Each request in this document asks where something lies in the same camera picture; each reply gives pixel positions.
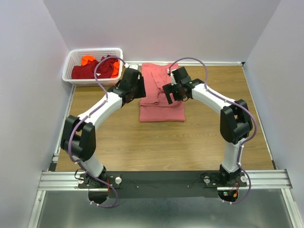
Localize pink t shirt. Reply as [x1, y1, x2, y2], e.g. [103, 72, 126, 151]
[140, 63, 186, 122]

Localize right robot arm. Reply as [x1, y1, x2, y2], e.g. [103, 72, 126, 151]
[163, 67, 253, 186]

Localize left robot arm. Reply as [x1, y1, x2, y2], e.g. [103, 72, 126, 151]
[60, 67, 146, 183]

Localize dark red t shirt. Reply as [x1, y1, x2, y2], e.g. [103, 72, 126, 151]
[71, 55, 119, 80]

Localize orange t shirt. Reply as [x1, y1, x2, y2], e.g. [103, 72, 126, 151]
[81, 55, 120, 79]

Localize white plastic laundry basket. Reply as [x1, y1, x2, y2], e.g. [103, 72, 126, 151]
[62, 48, 123, 86]

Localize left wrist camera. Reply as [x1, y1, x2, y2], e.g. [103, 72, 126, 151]
[128, 64, 139, 70]

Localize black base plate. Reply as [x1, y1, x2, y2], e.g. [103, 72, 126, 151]
[77, 171, 247, 200]

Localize aluminium frame rail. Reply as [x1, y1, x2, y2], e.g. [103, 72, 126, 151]
[38, 170, 292, 191]

